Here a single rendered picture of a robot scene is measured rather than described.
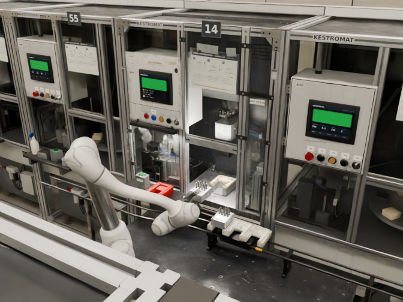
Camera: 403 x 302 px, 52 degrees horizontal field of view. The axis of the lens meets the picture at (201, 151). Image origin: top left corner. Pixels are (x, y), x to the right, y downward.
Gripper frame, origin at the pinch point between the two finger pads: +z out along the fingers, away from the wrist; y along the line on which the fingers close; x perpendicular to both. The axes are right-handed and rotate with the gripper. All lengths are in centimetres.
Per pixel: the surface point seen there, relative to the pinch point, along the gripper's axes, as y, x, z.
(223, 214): -11.4, -15.9, 6.6
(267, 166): 20.8, -37.0, 19.3
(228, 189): -9.4, -5.7, 32.1
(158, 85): 61, 36, 16
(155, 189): -8.8, 37.0, 7.4
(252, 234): -18.3, -36.2, 5.0
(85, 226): -104, 156, 47
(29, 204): -104, 240, 48
